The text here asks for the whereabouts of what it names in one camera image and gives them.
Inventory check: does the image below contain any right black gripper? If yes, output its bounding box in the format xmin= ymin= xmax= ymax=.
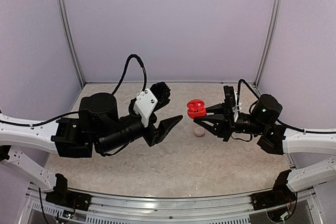
xmin=194 ymin=102 xmax=266 ymax=142

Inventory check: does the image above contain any red earbud charging case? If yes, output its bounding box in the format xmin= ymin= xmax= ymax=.
xmin=187 ymin=99 xmax=206 ymax=119

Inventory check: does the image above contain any pink earbud charging case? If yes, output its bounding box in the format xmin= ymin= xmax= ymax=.
xmin=193 ymin=127 xmax=205 ymax=137

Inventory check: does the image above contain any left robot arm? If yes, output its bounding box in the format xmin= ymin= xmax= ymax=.
xmin=1 ymin=92 xmax=183 ymax=206

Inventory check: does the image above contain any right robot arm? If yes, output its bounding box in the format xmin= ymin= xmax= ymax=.
xmin=187 ymin=94 xmax=335 ymax=205

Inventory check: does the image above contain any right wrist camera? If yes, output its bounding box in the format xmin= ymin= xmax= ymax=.
xmin=223 ymin=86 xmax=240 ymax=123

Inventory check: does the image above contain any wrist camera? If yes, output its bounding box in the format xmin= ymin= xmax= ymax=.
xmin=131 ymin=82 xmax=171 ymax=127
xmin=223 ymin=86 xmax=240 ymax=123

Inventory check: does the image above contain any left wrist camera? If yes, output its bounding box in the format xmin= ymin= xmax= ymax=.
xmin=131 ymin=82 xmax=171 ymax=127

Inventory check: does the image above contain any right camera cable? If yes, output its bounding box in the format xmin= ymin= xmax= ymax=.
xmin=237 ymin=78 xmax=262 ymax=104

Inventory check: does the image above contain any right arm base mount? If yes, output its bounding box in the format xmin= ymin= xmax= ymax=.
xmin=250 ymin=169 xmax=297 ymax=210

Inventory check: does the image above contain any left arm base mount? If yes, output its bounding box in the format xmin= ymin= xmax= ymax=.
xmin=46 ymin=173 xmax=92 ymax=211

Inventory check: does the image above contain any front aluminium rail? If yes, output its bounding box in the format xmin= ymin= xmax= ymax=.
xmin=18 ymin=184 xmax=323 ymax=224

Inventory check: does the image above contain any right aluminium frame post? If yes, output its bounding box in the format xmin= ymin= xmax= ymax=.
xmin=254 ymin=0 xmax=281 ymax=89

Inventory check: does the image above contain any aluminium frame post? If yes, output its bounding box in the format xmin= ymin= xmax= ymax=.
xmin=254 ymin=0 xmax=281 ymax=89
xmin=57 ymin=0 xmax=86 ymax=88

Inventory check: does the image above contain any left aluminium frame post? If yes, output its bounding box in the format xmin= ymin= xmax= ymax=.
xmin=57 ymin=0 xmax=86 ymax=88

